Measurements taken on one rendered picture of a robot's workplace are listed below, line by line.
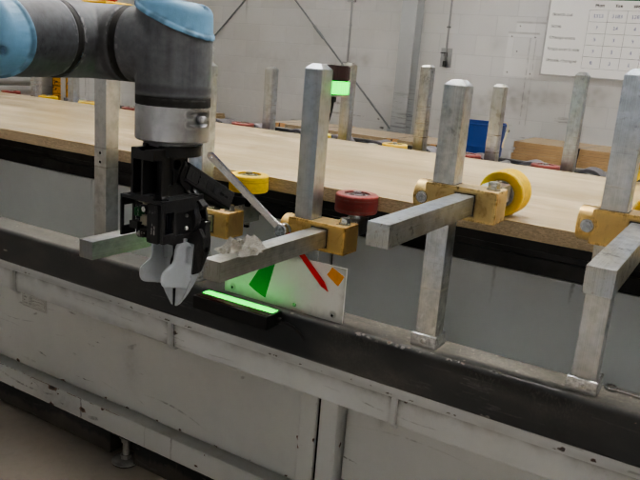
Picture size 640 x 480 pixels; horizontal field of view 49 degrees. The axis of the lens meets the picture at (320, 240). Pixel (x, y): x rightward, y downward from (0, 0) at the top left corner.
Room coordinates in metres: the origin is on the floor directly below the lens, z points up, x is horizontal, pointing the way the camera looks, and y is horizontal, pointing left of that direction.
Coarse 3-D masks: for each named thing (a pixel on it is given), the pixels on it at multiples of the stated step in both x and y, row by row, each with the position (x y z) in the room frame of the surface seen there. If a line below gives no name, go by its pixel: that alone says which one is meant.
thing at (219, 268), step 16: (272, 240) 1.08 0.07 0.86; (288, 240) 1.09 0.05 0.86; (304, 240) 1.12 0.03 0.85; (320, 240) 1.16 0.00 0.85; (224, 256) 0.96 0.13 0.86; (256, 256) 1.01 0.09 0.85; (272, 256) 1.04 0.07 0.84; (288, 256) 1.08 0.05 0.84; (208, 272) 0.94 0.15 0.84; (224, 272) 0.94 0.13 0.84; (240, 272) 0.97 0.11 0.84
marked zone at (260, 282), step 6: (258, 270) 1.25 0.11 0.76; (264, 270) 1.24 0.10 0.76; (270, 270) 1.23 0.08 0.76; (258, 276) 1.25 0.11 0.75; (264, 276) 1.24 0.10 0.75; (270, 276) 1.23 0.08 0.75; (252, 282) 1.25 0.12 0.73; (258, 282) 1.25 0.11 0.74; (264, 282) 1.24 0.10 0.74; (252, 288) 1.25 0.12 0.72; (258, 288) 1.25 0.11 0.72; (264, 288) 1.24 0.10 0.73; (264, 294) 1.24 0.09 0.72
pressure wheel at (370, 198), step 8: (336, 192) 1.29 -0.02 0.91; (344, 192) 1.29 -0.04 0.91; (352, 192) 1.31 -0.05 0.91; (360, 192) 1.29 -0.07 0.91; (368, 192) 1.31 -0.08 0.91; (336, 200) 1.28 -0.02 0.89; (344, 200) 1.26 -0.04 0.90; (352, 200) 1.26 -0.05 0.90; (360, 200) 1.26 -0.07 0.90; (368, 200) 1.26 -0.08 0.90; (376, 200) 1.28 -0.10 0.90; (336, 208) 1.28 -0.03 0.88; (344, 208) 1.26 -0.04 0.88; (352, 208) 1.26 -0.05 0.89; (360, 208) 1.26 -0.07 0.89; (368, 208) 1.26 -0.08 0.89; (376, 208) 1.28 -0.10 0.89; (352, 216) 1.28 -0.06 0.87; (360, 216) 1.29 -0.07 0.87
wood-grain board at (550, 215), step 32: (0, 96) 2.91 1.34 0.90; (32, 96) 3.05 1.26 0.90; (0, 128) 1.90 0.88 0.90; (32, 128) 1.95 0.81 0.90; (64, 128) 2.01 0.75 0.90; (128, 128) 2.14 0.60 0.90; (224, 128) 2.36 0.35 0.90; (256, 128) 2.45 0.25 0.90; (128, 160) 1.65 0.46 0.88; (224, 160) 1.63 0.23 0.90; (256, 160) 1.67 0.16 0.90; (288, 160) 1.71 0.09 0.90; (352, 160) 1.81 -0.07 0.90; (384, 160) 1.86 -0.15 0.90; (416, 160) 1.91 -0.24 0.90; (480, 160) 2.03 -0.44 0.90; (288, 192) 1.42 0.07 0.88; (384, 192) 1.36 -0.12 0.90; (544, 192) 1.52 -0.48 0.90; (576, 192) 1.56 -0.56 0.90; (480, 224) 1.21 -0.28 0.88; (512, 224) 1.19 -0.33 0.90; (544, 224) 1.18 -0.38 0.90
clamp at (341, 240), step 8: (288, 216) 1.23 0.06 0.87; (296, 216) 1.22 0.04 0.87; (296, 224) 1.21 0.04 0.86; (304, 224) 1.20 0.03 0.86; (312, 224) 1.19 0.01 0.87; (320, 224) 1.19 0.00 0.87; (328, 224) 1.18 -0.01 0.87; (336, 224) 1.18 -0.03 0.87; (352, 224) 1.20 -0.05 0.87; (328, 232) 1.18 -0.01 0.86; (336, 232) 1.17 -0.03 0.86; (344, 232) 1.16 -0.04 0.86; (352, 232) 1.19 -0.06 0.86; (328, 240) 1.18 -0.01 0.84; (336, 240) 1.17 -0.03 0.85; (344, 240) 1.16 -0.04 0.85; (352, 240) 1.19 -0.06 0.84; (328, 248) 1.18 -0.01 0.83; (336, 248) 1.17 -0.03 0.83; (344, 248) 1.16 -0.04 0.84; (352, 248) 1.19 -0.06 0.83
